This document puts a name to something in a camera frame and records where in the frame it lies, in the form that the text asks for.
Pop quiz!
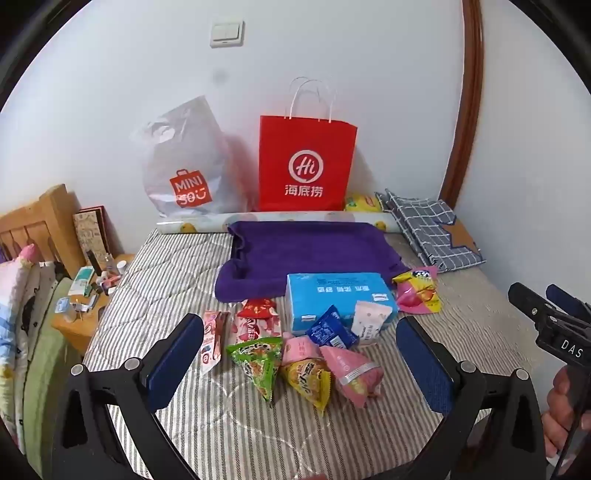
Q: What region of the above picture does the green snack packet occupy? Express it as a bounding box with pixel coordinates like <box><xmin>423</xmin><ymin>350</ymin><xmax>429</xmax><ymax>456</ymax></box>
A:
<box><xmin>226</xmin><ymin>337</ymin><xmax>283</xmax><ymax>402</ymax></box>

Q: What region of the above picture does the fruit-printed paper roll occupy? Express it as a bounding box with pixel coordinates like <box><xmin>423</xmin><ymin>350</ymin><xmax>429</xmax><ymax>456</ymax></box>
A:
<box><xmin>156</xmin><ymin>210</ymin><xmax>393</xmax><ymax>234</ymax></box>

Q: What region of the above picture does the striped bed quilt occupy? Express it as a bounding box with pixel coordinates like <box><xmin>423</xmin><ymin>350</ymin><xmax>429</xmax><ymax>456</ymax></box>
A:
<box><xmin>83</xmin><ymin>226</ymin><xmax>546</xmax><ymax>480</ymax></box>

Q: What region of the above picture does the yellow chip bag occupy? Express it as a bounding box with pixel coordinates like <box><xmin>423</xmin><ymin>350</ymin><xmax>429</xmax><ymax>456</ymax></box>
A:
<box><xmin>344</xmin><ymin>193</ymin><xmax>383</xmax><ymax>213</ymax></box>

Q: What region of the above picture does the grey checked cloth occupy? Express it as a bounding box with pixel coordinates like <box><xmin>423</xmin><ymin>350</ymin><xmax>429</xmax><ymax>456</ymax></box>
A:
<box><xmin>374</xmin><ymin>188</ymin><xmax>486</xmax><ymax>273</ymax></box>

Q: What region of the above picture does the wooden nightstand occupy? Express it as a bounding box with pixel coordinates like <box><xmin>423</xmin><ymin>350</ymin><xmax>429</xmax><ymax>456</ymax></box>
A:
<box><xmin>51</xmin><ymin>253</ymin><xmax>136</xmax><ymax>356</ymax></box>

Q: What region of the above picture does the red paper bag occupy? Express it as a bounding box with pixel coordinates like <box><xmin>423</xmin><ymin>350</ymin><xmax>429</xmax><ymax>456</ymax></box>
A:
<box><xmin>257</xmin><ymin>78</ymin><xmax>358</xmax><ymax>212</ymax></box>

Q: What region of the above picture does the pink striped long snack packet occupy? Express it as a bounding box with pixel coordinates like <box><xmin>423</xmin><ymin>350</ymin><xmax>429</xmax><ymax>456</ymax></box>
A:
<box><xmin>199</xmin><ymin>310</ymin><xmax>230</xmax><ymax>374</ymax></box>

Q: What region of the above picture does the white light switch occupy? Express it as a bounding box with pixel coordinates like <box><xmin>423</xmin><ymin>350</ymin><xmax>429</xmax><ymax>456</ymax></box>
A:
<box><xmin>210</xmin><ymin>20</ymin><xmax>245</xmax><ymax>48</ymax></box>

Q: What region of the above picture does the printed pink pillow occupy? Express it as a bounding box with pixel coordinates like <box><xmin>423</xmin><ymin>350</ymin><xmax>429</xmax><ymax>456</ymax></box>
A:
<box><xmin>0</xmin><ymin>244</ymin><xmax>40</xmax><ymax>416</ymax></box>

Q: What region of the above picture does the white plastic shopping bag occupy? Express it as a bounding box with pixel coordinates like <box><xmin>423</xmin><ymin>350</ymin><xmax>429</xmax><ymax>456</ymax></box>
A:
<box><xmin>130</xmin><ymin>95</ymin><xmax>252</xmax><ymax>217</ymax></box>

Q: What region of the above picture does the white strawberry-print snack packet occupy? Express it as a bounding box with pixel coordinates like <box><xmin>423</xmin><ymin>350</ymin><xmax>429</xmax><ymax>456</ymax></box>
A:
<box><xmin>235</xmin><ymin>315</ymin><xmax>282</xmax><ymax>346</ymax></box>

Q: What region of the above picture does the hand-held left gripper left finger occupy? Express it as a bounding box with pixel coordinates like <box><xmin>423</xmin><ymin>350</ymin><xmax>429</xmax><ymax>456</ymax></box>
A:
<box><xmin>44</xmin><ymin>314</ymin><xmax>206</xmax><ymax>480</ymax></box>

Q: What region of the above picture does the red snack packet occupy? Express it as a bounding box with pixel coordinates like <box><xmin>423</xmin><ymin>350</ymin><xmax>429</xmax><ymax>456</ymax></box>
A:
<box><xmin>238</xmin><ymin>298</ymin><xmax>278</xmax><ymax>319</ymax></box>

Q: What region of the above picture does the wooden headboard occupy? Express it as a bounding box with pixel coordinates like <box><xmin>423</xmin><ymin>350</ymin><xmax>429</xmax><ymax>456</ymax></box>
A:
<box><xmin>0</xmin><ymin>184</ymin><xmax>88</xmax><ymax>278</ymax></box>

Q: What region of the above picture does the printed brown book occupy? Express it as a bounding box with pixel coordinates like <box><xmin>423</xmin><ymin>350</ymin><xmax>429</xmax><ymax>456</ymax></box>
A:
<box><xmin>73</xmin><ymin>205</ymin><xmax>122</xmax><ymax>268</ymax></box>

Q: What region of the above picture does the blue snack packet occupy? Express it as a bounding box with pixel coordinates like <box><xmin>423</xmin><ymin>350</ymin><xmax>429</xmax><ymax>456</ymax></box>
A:
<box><xmin>305</xmin><ymin>305</ymin><xmax>360</xmax><ymax>350</ymax></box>

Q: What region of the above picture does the large pink snack packet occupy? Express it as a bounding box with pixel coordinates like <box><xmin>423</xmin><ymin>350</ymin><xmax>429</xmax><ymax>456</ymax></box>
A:
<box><xmin>320</xmin><ymin>345</ymin><xmax>384</xmax><ymax>409</ymax></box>

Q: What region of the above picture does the person's right hand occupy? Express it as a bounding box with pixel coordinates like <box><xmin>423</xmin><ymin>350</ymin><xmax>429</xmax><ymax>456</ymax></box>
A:
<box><xmin>541</xmin><ymin>367</ymin><xmax>591</xmax><ymax>457</ymax></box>

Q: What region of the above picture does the blue tissue pack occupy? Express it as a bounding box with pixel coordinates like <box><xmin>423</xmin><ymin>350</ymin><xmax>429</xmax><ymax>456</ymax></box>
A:
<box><xmin>284</xmin><ymin>272</ymin><xmax>399</xmax><ymax>337</ymax></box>

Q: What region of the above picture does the pink and yellow snack packet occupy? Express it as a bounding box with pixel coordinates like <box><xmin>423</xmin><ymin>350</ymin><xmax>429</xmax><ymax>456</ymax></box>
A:
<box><xmin>392</xmin><ymin>265</ymin><xmax>441</xmax><ymax>315</ymax></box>

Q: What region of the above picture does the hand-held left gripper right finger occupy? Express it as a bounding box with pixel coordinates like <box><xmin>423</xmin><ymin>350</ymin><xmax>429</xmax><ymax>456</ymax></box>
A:
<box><xmin>394</xmin><ymin>315</ymin><xmax>548</xmax><ymax>480</ymax></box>

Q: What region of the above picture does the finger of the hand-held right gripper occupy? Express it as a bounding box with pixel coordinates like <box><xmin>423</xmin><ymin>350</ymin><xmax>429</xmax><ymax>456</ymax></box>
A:
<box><xmin>508</xmin><ymin>282</ymin><xmax>561</xmax><ymax>326</ymax></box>
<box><xmin>546</xmin><ymin>284</ymin><xmax>591</xmax><ymax>321</ymax></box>

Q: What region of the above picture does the yellow noodle snack packet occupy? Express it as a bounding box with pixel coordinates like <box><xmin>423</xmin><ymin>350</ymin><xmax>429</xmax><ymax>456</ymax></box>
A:
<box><xmin>279</xmin><ymin>359</ymin><xmax>332</xmax><ymax>412</ymax></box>

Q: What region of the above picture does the brown wooden door frame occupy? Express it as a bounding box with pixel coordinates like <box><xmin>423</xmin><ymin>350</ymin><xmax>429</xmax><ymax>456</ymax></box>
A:
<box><xmin>443</xmin><ymin>0</ymin><xmax>485</xmax><ymax>208</ymax></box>

